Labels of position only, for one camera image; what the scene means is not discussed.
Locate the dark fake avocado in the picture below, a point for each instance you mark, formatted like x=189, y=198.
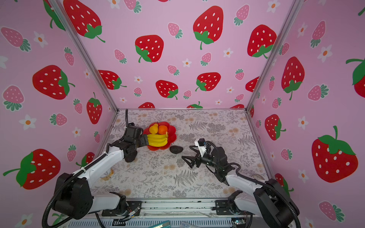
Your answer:
x=176, y=149

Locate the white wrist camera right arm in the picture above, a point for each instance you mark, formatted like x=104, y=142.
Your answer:
x=201, y=145

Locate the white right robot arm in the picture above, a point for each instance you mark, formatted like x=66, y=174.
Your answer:
x=266, y=199

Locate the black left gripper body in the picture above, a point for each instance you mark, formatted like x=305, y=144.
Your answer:
x=142, y=142

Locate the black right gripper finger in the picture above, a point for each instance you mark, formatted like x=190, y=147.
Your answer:
x=192, y=161
x=194, y=148

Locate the right aluminium corner post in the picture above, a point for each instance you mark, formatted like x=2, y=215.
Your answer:
x=285, y=29

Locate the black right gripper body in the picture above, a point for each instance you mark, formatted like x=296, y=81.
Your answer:
x=208, y=160

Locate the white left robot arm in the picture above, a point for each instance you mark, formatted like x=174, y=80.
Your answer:
x=73, y=197

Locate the yellow fake lemon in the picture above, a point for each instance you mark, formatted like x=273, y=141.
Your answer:
x=154, y=129

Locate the aluminium corner frame post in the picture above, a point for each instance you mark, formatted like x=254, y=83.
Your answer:
x=61, y=13

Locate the yellow fake banana bunch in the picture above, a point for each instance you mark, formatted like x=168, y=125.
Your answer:
x=157, y=140

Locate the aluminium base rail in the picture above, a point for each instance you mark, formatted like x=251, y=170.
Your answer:
x=145, y=213

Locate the red flower-shaped fruit bowl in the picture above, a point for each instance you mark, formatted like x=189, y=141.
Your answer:
x=171, y=138

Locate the fake orange fruit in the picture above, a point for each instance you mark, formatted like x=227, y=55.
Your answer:
x=162, y=129

